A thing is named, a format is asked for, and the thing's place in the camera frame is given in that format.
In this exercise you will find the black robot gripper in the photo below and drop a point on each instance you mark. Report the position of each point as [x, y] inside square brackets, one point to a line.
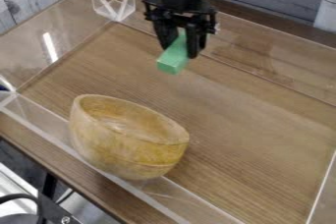
[168, 16]

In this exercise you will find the green rectangular block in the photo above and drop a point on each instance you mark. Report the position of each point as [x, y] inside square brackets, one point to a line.
[174, 59]

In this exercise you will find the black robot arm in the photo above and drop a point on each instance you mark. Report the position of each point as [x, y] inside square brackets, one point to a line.
[194, 15]

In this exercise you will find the brown wooden bowl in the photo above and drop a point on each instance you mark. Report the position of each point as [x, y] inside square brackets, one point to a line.
[124, 138]

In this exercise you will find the white cylindrical container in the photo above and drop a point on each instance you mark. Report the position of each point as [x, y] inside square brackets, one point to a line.
[326, 16]

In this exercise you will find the black table leg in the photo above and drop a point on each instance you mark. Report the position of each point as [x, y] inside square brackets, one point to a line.
[50, 186]

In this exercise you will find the clear acrylic corner bracket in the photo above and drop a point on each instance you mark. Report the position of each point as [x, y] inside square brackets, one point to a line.
[114, 10]

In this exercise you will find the clear acrylic tray wall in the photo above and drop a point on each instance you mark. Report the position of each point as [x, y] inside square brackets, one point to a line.
[162, 194]

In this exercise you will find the black metal bracket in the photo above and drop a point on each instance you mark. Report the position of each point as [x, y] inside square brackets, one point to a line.
[52, 214]

